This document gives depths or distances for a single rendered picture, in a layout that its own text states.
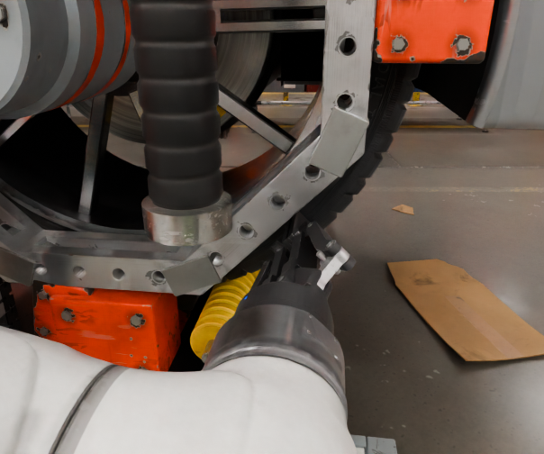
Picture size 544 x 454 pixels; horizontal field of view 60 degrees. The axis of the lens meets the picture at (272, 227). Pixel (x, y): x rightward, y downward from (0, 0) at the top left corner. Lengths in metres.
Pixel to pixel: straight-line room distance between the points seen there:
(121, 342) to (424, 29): 0.43
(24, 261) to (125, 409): 0.38
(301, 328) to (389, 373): 1.06
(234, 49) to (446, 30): 0.30
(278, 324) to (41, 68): 0.22
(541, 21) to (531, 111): 0.09
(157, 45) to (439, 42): 0.27
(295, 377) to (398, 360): 1.14
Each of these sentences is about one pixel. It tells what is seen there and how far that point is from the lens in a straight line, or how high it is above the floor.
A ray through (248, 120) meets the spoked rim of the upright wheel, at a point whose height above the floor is 0.75.
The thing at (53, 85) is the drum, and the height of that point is 0.81.
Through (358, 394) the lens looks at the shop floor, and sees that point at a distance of 1.26.
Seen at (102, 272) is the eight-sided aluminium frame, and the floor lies 0.60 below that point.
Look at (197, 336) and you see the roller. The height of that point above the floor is 0.52.
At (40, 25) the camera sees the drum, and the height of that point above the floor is 0.84.
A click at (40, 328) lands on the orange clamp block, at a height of 0.52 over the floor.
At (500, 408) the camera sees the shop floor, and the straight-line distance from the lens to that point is 1.33.
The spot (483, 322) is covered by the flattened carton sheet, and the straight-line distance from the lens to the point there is 1.60.
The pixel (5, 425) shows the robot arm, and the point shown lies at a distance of 0.21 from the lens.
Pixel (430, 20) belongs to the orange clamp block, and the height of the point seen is 0.85.
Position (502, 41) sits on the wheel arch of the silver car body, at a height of 0.83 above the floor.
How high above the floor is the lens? 0.84
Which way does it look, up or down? 23 degrees down
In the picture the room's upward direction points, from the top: straight up
